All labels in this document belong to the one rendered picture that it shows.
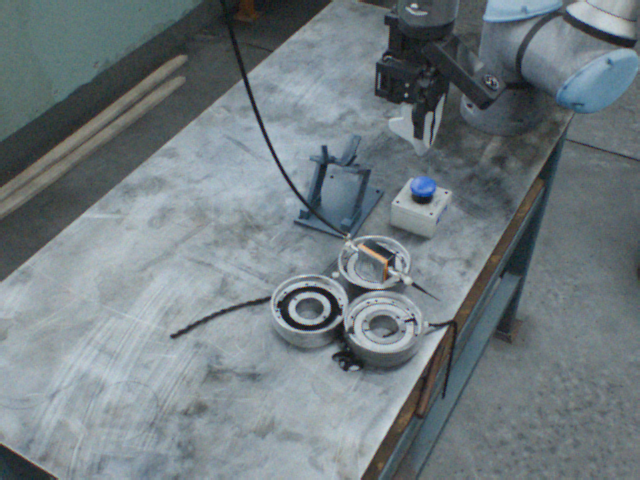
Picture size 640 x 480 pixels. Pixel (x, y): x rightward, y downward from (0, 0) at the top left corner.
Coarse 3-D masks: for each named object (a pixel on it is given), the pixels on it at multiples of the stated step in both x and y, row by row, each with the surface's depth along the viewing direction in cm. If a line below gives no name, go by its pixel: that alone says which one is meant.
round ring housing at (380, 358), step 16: (352, 304) 100; (368, 304) 101; (384, 304) 101; (400, 304) 101; (352, 320) 99; (368, 320) 99; (384, 320) 101; (400, 320) 99; (416, 320) 99; (352, 336) 96; (368, 336) 97; (400, 336) 97; (416, 336) 97; (368, 352) 95; (384, 352) 94; (400, 352) 94
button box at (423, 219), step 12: (408, 180) 117; (408, 192) 115; (444, 192) 115; (396, 204) 113; (408, 204) 113; (420, 204) 113; (432, 204) 113; (444, 204) 114; (396, 216) 115; (408, 216) 113; (420, 216) 112; (432, 216) 111; (444, 216) 116; (408, 228) 115; (420, 228) 113; (432, 228) 112
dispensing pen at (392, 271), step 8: (344, 240) 106; (352, 240) 106; (368, 240) 104; (352, 248) 106; (376, 248) 103; (384, 248) 103; (384, 256) 102; (392, 256) 102; (392, 264) 103; (392, 272) 102; (400, 272) 102; (400, 280) 101; (408, 280) 101; (416, 288) 100; (432, 296) 99
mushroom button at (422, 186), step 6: (414, 180) 113; (420, 180) 112; (426, 180) 112; (432, 180) 113; (414, 186) 112; (420, 186) 111; (426, 186) 111; (432, 186) 112; (414, 192) 112; (420, 192) 111; (426, 192) 111; (432, 192) 111
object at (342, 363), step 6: (336, 354) 99; (342, 354) 98; (348, 354) 98; (354, 354) 98; (336, 360) 98; (342, 360) 98; (348, 360) 98; (354, 360) 98; (360, 360) 98; (342, 366) 97; (348, 366) 97; (354, 366) 97; (360, 366) 97
